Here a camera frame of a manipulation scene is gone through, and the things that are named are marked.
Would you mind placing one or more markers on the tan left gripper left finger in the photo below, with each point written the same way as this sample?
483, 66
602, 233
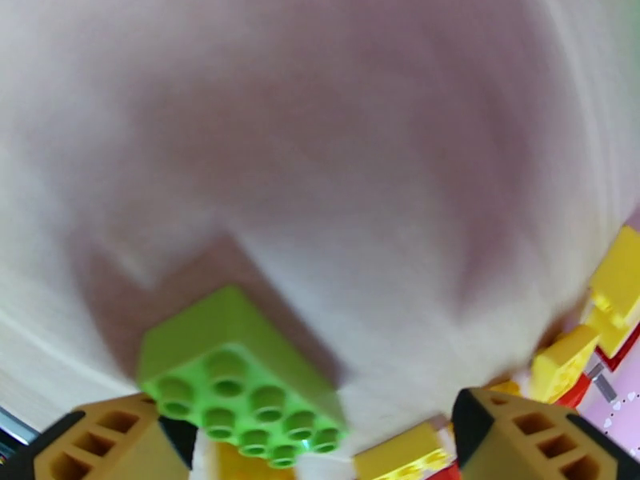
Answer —
115, 443

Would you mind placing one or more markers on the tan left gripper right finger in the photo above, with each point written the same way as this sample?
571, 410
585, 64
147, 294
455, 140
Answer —
505, 453

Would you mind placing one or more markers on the aluminium extrusion platform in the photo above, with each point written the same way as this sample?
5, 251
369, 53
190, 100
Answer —
15, 431

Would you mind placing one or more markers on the small silver metal piece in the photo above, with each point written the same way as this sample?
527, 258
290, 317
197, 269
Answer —
602, 383

